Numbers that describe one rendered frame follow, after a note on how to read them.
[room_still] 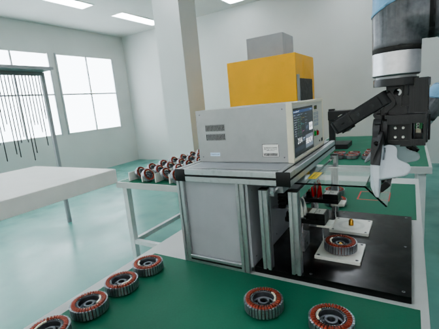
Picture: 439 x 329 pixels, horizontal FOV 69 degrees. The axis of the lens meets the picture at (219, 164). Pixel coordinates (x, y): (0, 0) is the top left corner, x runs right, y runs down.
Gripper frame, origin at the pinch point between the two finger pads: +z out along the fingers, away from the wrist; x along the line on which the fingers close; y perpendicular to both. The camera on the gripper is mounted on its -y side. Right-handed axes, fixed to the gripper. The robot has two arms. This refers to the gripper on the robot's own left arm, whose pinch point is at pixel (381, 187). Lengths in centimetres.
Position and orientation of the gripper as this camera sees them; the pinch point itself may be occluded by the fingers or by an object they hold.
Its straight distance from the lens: 68.5
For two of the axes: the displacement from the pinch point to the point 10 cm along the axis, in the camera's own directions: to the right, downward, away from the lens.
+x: 6.2, -2.0, 7.6
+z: 0.9, 9.8, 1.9
